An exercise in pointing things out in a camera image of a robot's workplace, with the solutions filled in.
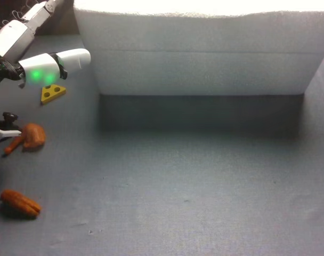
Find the white styrofoam lid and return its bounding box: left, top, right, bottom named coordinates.
left=73, top=0, right=324, bottom=54

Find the orange elongated toy food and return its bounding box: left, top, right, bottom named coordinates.
left=0, top=189, right=42, bottom=216

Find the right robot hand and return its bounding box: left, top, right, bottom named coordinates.
left=0, top=0, right=91, bottom=89

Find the yellow toy cheese wedge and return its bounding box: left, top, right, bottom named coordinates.
left=40, top=83, right=67, bottom=106

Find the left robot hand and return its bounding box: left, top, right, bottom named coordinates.
left=0, top=0, right=91, bottom=89

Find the grey table cloth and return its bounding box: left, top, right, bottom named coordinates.
left=0, top=33, right=324, bottom=256

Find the toy chicken drumstick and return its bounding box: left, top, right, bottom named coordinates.
left=4, top=122, right=47, bottom=155

